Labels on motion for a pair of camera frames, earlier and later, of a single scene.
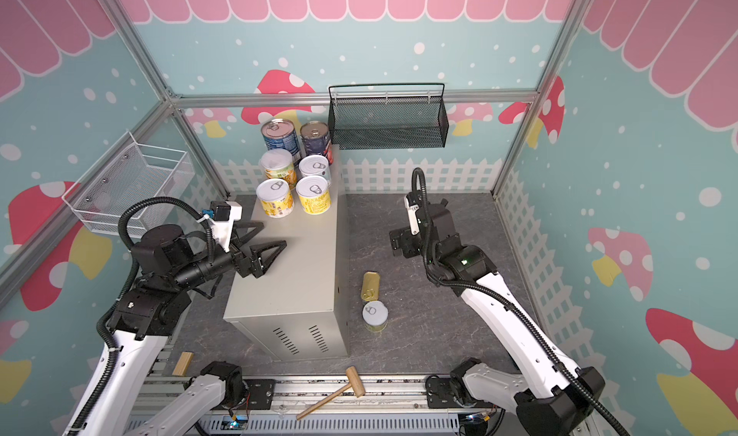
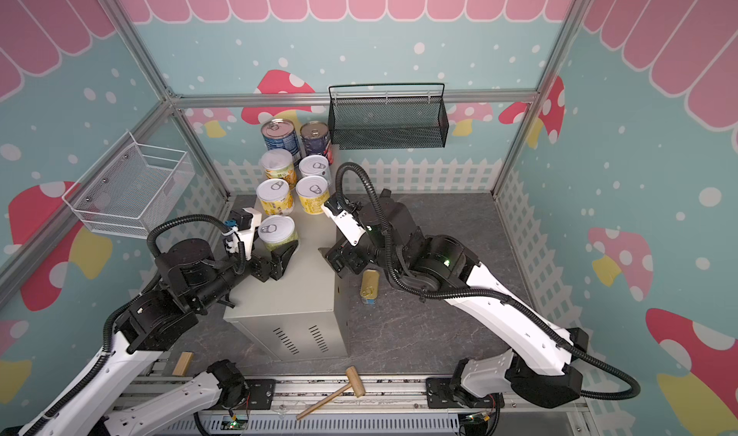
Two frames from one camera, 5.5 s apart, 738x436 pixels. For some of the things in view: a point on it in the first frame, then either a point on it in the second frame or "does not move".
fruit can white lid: (276, 198) does not move
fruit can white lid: (314, 165) does not move
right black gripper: (404, 240) to (351, 257)
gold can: (371, 286) does not move
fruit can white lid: (375, 315) to (276, 230)
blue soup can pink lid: (279, 133) does not move
